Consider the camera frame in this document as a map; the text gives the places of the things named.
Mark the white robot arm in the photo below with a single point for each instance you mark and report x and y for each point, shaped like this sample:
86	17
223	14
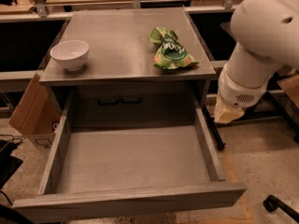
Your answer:
266	33

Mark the green snack bag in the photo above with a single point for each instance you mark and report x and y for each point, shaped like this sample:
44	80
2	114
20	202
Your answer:
170	55

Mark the white bowl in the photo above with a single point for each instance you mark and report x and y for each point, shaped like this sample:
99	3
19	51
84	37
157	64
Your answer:
71	54

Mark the grey drawer cabinet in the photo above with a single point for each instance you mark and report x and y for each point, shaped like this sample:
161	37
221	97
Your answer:
119	85

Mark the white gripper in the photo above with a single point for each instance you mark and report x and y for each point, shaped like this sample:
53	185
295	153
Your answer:
237	92

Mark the cardboard box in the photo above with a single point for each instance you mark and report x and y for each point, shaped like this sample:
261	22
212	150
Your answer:
35	115

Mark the grey top drawer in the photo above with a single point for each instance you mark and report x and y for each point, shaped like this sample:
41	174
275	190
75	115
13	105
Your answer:
149	154

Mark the black chair caster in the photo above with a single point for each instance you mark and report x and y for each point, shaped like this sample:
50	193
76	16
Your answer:
272	203

